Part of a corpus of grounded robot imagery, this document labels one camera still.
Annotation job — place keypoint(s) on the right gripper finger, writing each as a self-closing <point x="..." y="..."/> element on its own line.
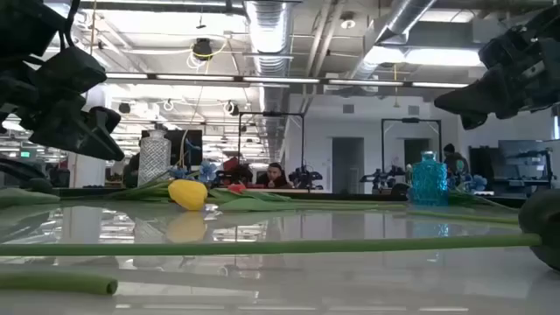
<point x="473" y="121"/>
<point x="477" y="96"/>

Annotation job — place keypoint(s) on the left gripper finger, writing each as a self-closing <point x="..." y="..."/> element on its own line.
<point x="83" y="133"/>
<point x="106" y="118"/>

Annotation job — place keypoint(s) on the blue artificial flower bunch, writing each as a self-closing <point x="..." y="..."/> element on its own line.
<point x="478" y="181"/>
<point x="207" y="171"/>

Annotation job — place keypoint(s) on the clear textured glass vase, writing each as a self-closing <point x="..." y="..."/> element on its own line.
<point x="154" y="159"/>

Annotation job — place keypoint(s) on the yellow artificial tulip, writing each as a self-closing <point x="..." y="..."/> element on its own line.
<point x="262" y="247"/>
<point x="188" y="194"/>

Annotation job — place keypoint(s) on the green flower stem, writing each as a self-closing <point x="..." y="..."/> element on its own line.
<point x="57" y="282"/>

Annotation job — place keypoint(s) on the background black robot arm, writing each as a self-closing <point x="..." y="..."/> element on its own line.
<point x="380" y="177"/>
<point x="306" y="177"/>

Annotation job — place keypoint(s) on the blue textured glass vase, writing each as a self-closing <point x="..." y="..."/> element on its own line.
<point x="429" y="184"/>

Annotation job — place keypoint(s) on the white column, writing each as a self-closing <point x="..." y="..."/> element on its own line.
<point x="89" y="170"/>

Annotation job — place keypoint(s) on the long ceiling light strip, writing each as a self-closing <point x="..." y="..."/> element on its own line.
<point x="365" y="82"/>
<point x="280" y="80"/>
<point x="127" y="75"/>
<point x="439" y="84"/>
<point x="197" y="77"/>

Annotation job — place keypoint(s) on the green exit sign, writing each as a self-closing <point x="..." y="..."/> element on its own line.
<point x="25" y="154"/>

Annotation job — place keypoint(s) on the bright ceiling light panel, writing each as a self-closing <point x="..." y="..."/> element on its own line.
<point x="437" y="57"/>

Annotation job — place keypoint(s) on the background workstation desk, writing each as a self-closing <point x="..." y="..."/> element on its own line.
<point x="525" y="175"/>

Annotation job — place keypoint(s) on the black monitor screen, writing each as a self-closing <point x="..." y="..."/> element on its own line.
<point x="194" y="159"/>

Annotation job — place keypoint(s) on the black ceiling dome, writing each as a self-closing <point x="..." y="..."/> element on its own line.
<point x="202" y="48"/>

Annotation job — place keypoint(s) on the grey door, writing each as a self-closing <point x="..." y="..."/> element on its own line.
<point x="347" y="164"/>

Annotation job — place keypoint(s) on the round white ceiling fixture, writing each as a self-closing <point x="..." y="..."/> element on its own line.
<point x="347" y="22"/>

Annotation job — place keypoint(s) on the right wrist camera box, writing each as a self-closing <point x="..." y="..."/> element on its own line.
<point x="503" y="50"/>

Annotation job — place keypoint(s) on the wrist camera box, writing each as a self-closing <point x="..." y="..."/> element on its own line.
<point x="503" y="50"/>
<point x="70" y="70"/>

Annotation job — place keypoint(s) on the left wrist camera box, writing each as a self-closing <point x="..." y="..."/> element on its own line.
<point x="70" y="70"/>

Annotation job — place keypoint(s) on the black background station frame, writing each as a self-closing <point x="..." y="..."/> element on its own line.
<point x="411" y="119"/>
<point x="271" y="114"/>

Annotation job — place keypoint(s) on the black curved bracket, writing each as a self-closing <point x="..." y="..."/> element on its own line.
<point x="400" y="189"/>

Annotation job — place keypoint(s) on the silver ventilation duct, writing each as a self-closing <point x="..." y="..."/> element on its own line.
<point x="394" y="24"/>
<point x="269" y="35"/>

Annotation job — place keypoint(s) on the black aluminium table frame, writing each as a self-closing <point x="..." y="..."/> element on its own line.
<point x="341" y="196"/>

